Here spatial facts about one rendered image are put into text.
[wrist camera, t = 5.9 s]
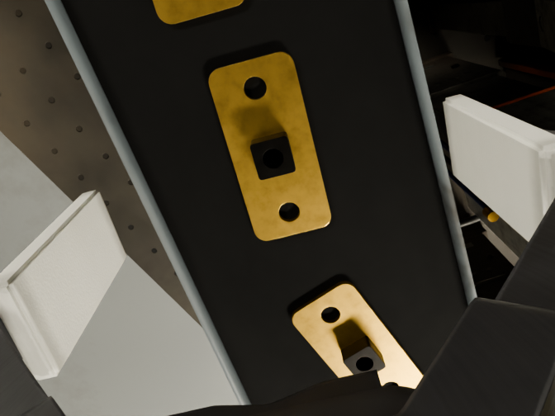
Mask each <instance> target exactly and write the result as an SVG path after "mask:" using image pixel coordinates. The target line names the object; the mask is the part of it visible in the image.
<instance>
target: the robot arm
mask: <svg viewBox="0 0 555 416"><path fill-rule="evenodd" d="M445 99H446V101H445V102H443V105H444V116H445V122H446V128H447V134H448V146H449V152H450V158H451V164H452V170H453V175H454V176H455V177H456V178H457V179H458V180H459V181H460V182H462V183H463V184H464V185H465V186H466V187H467V188H468V189H470V190H471V191H472V192H473V193H474V194H475V195H476V196H478V197H479V198H480V199H481V200H482V201H483V202H484V203H486V204H487V205H488V206H489V207H490V208H491V209H492V210H493V211H494V212H495V213H497V214H498V216H500V217H501V218H502V219H503V220H504V221H505V222H506V223H508V224H509V225H510V226H511V227H512V228H513V229H515V230H516V231H517V232H518V233H519V234H520V235H521V236H523V237H524V238H525V239H526V240H527V241H528V244H527V246H526V247H525V249H524V251H523V252H522V254H521V256H520V257H519V260H518V261H517V263H516V264H515V266H514V268H513V270H512V271H511V273H510V275H509V276H508V278H507V279H506V281H505V284H504V285H503V286H502V288H501V289H500V292H499V293H498V295H497V297H496V298H495V299H494V300H491V299H486V298H481V297H476V298H475V299H474V300H473V301H472V302H471V303H470V304H469V306H468V307H467V308H466V310H465V312H464V313H463V315H462V317H461V318H460V320H459V321H458V323H457V324H456V326H455V327H454V329H453V331H452V332H451V333H450V335H449V336H448V338H447V340H446V341H445V343H444V345H443V346H442V347H441V349H440V350H439V352H438V354H437V355H436V357H435V359H434V360H433V361H432V363H431V364H430V366H429V368H428V370H427V371H426V373H425V374H424V375H423V377H422V378H421V380H420V382H419V384H418V385H417V386H416V387H415V388H410V387H405V386H396V385H381V382H380V379H379V376H378V373H377V370H373V371H366V372H362V373H358V374H354V375H351V376H344V377H340V378H336V379H332V380H328V381H322V382H321V383H318V384H316V385H313V386H311V387H308V388H306V389H304V390H301V391H298V392H296V393H295V394H292V395H289V396H287V397H285V398H283V399H280V400H277V401H275V402H273V403H271V404H245V405H213V406H209V407H205V408H201V409H194V410H191V411H187V412H183V413H179V414H172V415H169V416H555V131H554V130H542V129H539V128H538V127H536V126H533V125H531V124H528V123H526V122H524V121H521V120H519V119H517V118H514V117H513V116H509V115H507V114H505V113H503V112H501V111H498V110H496V109H494V108H492V107H489V106H487V105H484V104H482V103H480V102H477V101H475V100H472V99H471V98H469V97H465V96H463V95H462V94H458V95H456V96H452V97H446V98H445ZM125 259H126V253H125V250H124V248H123V246H122V244H121V241H120V239H119V237H118V234H117V232H116V229H115V227H114V224H113V223H112V221H111V217H110V215H109V213H108V211H107V208H106V206H105V203H104V201H103V199H102V196H101V193H100V192H98V191H96V190H94V191H88V192H85V193H83V194H82V195H81V196H79V197H78V198H77V199H76V200H75V201H74V202H73V203H72V204H71V205H70V206H69V207H68V208H67V209H66V210H65V211H64V212H63V213H62V214H61V215H60V216H59V217H58V218H57V219H56V220H55V221H54V222H53V223H52V224H50V225H49V226H48V227H47V228H46V229H45V230H44V231H43V232H42V233H41V234H40V235H39V236H38V237H37V238H36V239H35V240H34V241H33V242H32V243H31V244H30V245H29V246H28V247H27V248H26V249H25V250H24V251H22V252H21V253H20V254H19V255H18V256H17V257H16V258H15V259H14V260H13V261H12V262H11V263H10V264H9V265H8V266H7V267H6V268H5V269H4V270H3V271H2V272H1V273H0V416H66V415H65V414H64V412H63V411H62V409H61V408H60V407H59V406H58V404H57V403H56V402H55V400H54V398H53V397H52V396H50V397H48V395H47V394H46V393H45V392H44V390H43V389H42V388H41V386H40V384H39V383H38V381H37V380H39V381H40V380H44V379H48V378H51V377H55V376H57V375H58V374H59V372H60V370H61V368H62V367H63V365H64V364H65V362H66V360H67V358H68V357H69V354H70V353H71V352H72V350H73V348H74V346H75V344H76V342H77V341H78V339H79V338H80V336H81V334H82V332H83V331H84V329H85V328H86V326H87V324H88V322H89V320H90V319H91V318H92V316H93V313H94V312H95V310H96V308H97V307H98V305H99V303H100V302H101V300H102V298H103V296H104V295H105V293H106V292H107V289H108V288H109V286H110V285H111V283H112V281H113V279H114V278H115V276H116V274H117V273H118V271H119V269H120V268H121V265H122V263H123V262H124V261H125ZM24 362H25V363H24Z"/></svg>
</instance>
